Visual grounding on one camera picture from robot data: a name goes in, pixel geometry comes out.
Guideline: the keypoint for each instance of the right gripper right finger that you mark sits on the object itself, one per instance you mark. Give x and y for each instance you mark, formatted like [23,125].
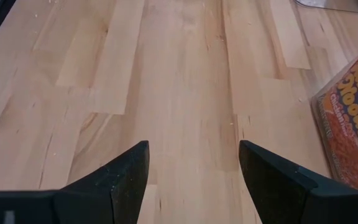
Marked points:
[278,193]

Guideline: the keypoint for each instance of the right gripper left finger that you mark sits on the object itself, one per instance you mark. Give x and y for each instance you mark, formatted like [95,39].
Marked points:
[104,193]

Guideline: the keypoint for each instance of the orange Saucy Noods ramen pack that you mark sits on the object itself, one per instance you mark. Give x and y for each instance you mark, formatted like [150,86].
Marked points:
[353,124]

